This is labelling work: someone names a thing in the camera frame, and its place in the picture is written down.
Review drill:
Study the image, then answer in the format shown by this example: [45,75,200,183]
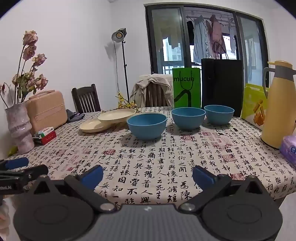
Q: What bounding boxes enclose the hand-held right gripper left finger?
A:
[27,165,117,214]

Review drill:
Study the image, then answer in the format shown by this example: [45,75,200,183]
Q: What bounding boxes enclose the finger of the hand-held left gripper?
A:
[0,165,48,184]
[0,157,29,171]

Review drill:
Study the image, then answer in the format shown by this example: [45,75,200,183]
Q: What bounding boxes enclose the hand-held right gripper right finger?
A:
[179,165,271,214]

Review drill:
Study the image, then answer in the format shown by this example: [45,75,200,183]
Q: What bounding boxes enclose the cream plate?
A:
[98,108,136,124]
[79,119,111,133]

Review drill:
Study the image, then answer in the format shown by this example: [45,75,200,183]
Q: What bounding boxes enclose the blue bowl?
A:
[171,107,206,130]
[204,105,234,127]
[127,112,167,140]

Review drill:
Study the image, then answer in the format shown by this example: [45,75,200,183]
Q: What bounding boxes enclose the pink grey vase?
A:
[5,102,35,155]

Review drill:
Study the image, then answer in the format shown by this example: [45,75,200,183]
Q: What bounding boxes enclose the red small box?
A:
[32,131,57,145]

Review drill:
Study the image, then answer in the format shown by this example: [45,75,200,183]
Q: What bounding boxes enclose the white green small box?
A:
[35,127,54,138]

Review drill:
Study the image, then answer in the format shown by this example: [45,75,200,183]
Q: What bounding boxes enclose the calligraphy print tablecloth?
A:
[0,107,296,207]

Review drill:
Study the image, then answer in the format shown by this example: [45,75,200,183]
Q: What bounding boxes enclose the pink hard suitcase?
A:
[25,90,68,135]

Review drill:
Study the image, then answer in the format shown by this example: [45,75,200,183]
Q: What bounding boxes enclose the grey purple cloth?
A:
[66,109,85,123]

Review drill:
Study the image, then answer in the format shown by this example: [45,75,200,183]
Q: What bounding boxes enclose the dark wooden chair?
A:
[145,81,171,107]
[71,84,101,113]

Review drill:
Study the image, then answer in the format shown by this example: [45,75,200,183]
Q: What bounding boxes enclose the yellow flower branch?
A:
[113,92,139,110]

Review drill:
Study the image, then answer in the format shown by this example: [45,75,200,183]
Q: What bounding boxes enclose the green paper bag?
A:
[172,68,201,109]

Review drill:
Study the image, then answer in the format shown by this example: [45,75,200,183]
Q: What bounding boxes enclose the yellow-green snack box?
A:
[240,83,266,127]

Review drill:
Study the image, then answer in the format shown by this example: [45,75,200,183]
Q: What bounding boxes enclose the purple tissue pack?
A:
[279,136,296,167]

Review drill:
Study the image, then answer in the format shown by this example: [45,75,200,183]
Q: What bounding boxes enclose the black paper bag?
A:
[201,42,243,117]

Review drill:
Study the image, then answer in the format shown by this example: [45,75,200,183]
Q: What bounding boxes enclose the yellow thermos jug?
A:
[261,61,296,149]

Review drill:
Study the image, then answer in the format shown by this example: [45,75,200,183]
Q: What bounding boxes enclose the beige jacket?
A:
[129,74,174,108]

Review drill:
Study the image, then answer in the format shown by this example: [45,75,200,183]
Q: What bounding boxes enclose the dried pink roses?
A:
[0,30,49,109]

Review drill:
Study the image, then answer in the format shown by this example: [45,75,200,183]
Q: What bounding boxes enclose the light blue hanging garment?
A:
[193,16,212,64]

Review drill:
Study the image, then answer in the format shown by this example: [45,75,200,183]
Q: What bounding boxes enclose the studio light on stand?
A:
[112,28,130,102]

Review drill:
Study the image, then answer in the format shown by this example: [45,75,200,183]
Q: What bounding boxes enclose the white hanging garment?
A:
[228,21,237,55]

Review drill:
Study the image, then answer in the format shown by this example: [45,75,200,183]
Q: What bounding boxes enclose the pink hanging garment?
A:
[207,14,226,55]

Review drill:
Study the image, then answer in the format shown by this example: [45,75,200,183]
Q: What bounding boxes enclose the black hanging garment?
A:
[186,20,195,45]

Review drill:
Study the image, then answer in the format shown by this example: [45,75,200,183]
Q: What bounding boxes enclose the black framed glass door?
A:
[144,3,271,76]

